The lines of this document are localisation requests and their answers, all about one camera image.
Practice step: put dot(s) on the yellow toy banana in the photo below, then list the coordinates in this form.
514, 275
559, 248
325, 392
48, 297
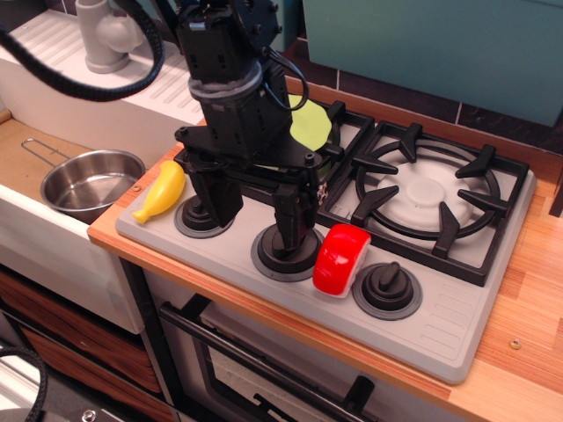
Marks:
166, 190

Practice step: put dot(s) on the left black stove knob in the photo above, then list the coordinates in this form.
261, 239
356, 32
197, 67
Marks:
193, 220

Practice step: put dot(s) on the grey toy stove top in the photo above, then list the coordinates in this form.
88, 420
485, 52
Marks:
440, 338

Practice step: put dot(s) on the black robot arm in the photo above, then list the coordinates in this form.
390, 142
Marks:
240, 84

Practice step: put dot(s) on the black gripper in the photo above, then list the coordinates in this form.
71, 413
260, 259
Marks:
214, 172

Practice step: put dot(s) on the light green plate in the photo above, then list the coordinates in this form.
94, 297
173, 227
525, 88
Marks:
310, 127

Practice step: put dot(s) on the white toy sink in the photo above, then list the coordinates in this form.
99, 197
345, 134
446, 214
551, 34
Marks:
41, 128

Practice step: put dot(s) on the wooden drawer unit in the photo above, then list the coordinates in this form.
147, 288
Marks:
100, 356

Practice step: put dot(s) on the grey toy faucet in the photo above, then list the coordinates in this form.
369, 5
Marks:
108, 39

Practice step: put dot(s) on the steel saucepan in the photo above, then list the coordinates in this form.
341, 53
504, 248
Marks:
86, 185

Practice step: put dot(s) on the black oven door handle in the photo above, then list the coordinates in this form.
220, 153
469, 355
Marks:
188, 320

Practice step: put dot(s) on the black right burner grate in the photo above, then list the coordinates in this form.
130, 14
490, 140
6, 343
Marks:
446, 206

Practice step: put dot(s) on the middle black stove knob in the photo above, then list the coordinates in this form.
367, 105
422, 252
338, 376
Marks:
277, 263

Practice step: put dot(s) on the toy oven door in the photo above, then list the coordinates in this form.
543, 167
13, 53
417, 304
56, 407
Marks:
247, 371

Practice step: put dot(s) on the teal cabinet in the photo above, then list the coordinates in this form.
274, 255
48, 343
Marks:
504, 56

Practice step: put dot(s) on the black stove knob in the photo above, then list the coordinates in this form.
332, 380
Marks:
277, 263
387, 291
193, 220

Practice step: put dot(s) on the right black stove knob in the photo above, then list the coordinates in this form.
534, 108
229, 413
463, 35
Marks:
387, 291

